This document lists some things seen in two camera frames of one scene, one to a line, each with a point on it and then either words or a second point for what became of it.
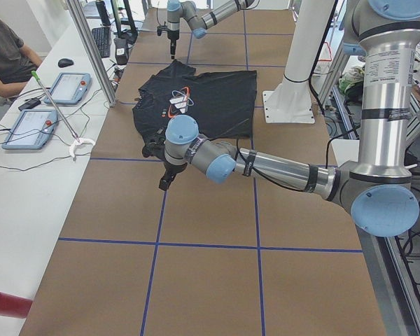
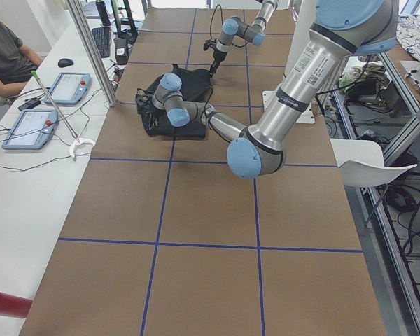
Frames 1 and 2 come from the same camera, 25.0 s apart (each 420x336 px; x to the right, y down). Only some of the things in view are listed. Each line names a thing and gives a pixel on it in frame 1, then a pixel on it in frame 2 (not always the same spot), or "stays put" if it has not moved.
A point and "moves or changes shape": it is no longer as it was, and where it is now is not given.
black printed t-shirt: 222,103 moves or changes shape
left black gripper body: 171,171 → 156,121
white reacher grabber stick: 76,138 stays put
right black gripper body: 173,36 → 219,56
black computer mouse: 65,62 stays put
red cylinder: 3,304 stays put
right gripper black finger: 173,51 → 213,68
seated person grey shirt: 10,61 stays put
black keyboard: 101,36 stays put
